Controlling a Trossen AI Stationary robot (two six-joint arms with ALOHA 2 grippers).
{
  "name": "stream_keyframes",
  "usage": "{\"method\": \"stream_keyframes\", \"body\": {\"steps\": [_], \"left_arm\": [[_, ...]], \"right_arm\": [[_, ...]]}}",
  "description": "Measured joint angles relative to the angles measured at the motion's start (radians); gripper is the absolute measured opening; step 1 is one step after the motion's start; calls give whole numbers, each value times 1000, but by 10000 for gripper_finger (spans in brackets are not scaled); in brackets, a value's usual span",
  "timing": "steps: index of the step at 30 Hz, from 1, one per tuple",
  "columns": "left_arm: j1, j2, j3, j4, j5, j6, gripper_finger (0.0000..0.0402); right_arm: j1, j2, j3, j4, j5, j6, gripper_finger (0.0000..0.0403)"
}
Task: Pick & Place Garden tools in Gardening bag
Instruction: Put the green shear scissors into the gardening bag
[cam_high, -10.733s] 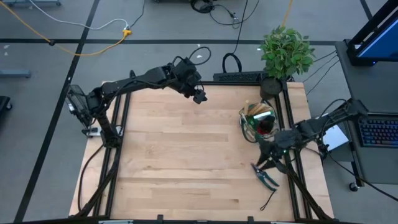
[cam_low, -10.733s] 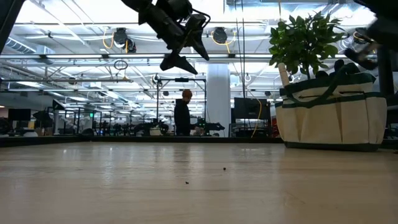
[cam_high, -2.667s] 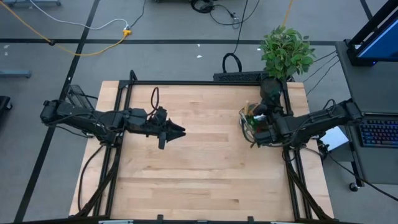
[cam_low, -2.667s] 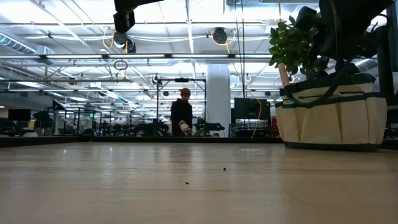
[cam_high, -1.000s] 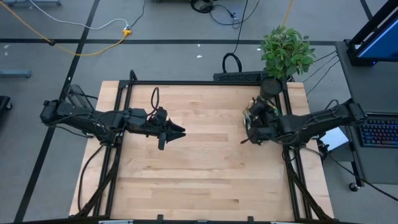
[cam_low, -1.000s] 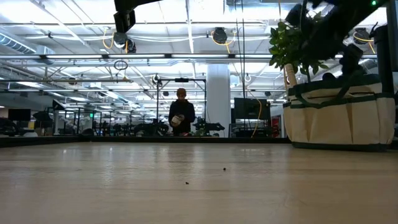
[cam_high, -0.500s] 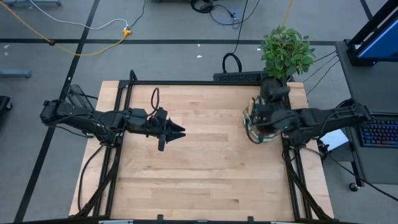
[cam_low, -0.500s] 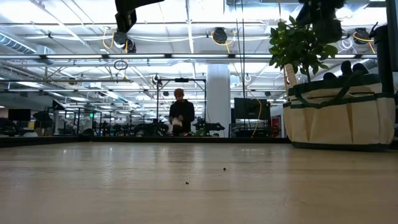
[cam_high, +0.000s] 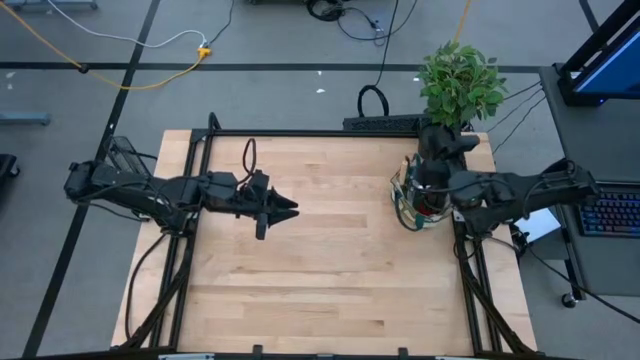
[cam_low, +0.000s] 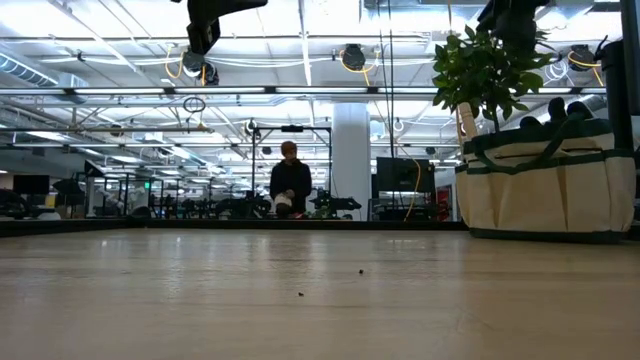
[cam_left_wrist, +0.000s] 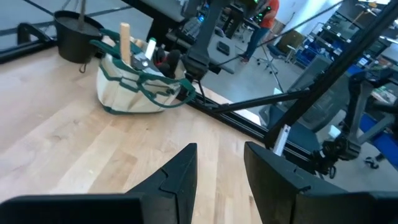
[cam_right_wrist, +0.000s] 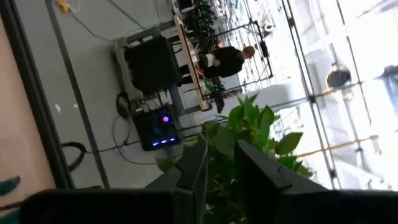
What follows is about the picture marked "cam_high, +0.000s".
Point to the black caster wheel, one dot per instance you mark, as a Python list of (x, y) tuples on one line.
[(568, 300)]

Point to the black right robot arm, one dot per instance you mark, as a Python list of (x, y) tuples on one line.
[(525, 192)]

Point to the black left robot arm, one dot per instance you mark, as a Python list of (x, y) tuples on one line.
[(150, 192)]

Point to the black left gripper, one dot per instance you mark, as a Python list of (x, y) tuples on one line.
[(257, 200)]

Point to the monitor with blue screen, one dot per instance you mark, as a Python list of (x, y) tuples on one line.
[(615, 70)]

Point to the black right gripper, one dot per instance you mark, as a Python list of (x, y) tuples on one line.
[(435, 175)]

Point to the white paper sheet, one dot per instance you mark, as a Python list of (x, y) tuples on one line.
[(537, 225)]

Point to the green potted plant black pot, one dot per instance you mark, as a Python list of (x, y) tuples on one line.
[(460, 85)]

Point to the black metal table frame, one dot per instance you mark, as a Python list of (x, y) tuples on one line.
[(325, 133)]

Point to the grey desk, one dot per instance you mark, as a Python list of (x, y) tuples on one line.
[(600, 145)]

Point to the black power strip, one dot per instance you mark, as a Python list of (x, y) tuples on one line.
[(385, 123)]

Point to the black chair base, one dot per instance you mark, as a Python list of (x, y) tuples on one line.
[(6, 165)]

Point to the black computer keyboard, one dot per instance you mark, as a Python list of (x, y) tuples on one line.
[(615, 215)]

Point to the tan gardening bag green trim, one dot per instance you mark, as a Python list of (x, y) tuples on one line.
[(402, 200)]

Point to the grey furniture bar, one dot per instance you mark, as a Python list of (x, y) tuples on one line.
[(50, 4)]

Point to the grey furniture foot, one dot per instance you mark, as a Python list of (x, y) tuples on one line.
[(22, 118)]

